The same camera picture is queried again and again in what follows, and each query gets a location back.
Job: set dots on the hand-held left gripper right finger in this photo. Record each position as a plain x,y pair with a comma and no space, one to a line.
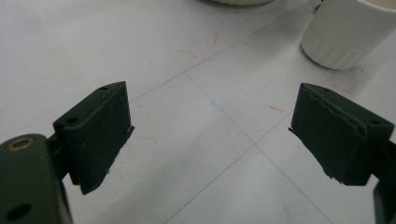
336,140

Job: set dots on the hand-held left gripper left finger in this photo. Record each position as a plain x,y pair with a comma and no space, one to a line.
93,133

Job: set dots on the white cup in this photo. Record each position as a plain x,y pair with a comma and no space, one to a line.
345,34

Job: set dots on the cream rice container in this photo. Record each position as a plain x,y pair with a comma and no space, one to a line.
239,2

